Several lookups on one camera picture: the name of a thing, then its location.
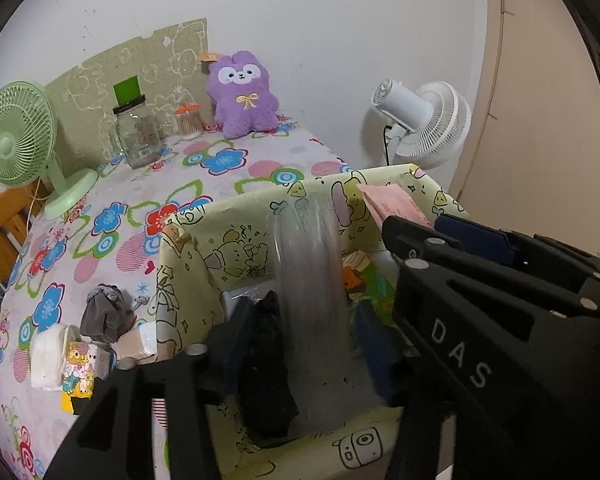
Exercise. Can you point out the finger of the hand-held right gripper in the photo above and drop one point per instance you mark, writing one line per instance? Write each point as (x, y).
(480, 240)
(415, 242)

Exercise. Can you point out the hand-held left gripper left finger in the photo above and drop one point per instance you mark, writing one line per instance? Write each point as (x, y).
(190, 385)

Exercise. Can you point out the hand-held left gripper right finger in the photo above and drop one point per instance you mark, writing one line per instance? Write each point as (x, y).
(377, 355)

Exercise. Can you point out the pink packet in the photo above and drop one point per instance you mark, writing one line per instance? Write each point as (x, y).
(390, 205)

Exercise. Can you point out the green cartoon tissue packet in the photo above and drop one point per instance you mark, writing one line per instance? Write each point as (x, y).
(362, 275)

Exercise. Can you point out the beige and white packet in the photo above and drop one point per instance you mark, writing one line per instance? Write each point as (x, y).
(132, 345)

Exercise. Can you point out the black sock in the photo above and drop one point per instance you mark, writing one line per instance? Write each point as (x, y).
(265, 385)

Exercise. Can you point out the yellow cartoon tissue packet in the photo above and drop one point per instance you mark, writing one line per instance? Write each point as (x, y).
(82, 365)

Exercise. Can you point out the grey sock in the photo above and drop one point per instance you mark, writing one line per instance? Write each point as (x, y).
(105, 315)

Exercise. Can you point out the white tissue pack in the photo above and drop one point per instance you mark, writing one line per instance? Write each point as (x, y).
(47, 360)

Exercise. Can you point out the yellow cartoon print box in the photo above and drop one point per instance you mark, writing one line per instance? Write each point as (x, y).
(220, 240)

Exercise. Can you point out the white standing fan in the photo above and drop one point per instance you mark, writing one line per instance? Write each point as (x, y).
(430, 120)

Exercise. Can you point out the beige wardrobe door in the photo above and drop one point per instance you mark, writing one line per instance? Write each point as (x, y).
(530, 110)

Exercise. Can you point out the purple plush bunny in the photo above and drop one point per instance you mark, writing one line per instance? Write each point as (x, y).
(242, 105)

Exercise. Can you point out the wooden chair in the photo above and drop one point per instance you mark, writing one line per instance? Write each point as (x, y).
(0, 220)

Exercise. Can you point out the glass jar with green lid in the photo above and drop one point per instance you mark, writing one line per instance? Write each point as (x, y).
(137, 135)

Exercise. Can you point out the small swab jar orange lid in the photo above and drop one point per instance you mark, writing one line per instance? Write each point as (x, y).
(189, 122)

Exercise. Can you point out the green desk fan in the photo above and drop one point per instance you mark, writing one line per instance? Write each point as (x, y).
(10, 140)

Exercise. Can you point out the green patterned board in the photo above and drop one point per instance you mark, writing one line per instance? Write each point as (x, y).
(105, 70)

